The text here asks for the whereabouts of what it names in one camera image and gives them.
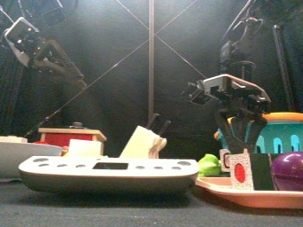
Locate white sushi piece red centre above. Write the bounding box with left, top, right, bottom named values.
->
left=229, top=151, right=278, bottom=192

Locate small white sushi piece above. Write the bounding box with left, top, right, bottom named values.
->
left=218, top=148, right=233, bottom=173

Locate white toy stove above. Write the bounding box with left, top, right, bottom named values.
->
left=18, top=155, right=201, bottom=195

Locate teal basket orange rim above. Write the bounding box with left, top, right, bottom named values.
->
left=214, top=112, right=303, bottom=155

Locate green toy vegetable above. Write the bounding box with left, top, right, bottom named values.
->
left=198, top=153, right=225, bottom=178

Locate purple toy eggplant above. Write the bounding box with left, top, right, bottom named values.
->
left=270, top=151, right=303, bottom=192

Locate red wooden toy box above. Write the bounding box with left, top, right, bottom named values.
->
left=37, top=121, right=109, bottom=156

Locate white toy knife block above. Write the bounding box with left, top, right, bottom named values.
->
left=119, top=125, right=169, bottom=160

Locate pink plastic tray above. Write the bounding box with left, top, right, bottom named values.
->
left=194, top=176, right=303, bottom=210

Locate white item in bowl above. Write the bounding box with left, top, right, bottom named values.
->
left=0, top=135, right=30, bottom=145

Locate white bowl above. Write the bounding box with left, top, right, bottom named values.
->
left=0, top=141, right=65, bottom=180

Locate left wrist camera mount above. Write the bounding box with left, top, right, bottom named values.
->
left=3, top=16, right=41, bottom=68

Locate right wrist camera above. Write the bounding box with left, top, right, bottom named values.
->
left=182, top=80, right=218, bottom=106

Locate vertical metal frame pole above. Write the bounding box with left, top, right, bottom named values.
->
left=147, top=0, right=157, bottom=120

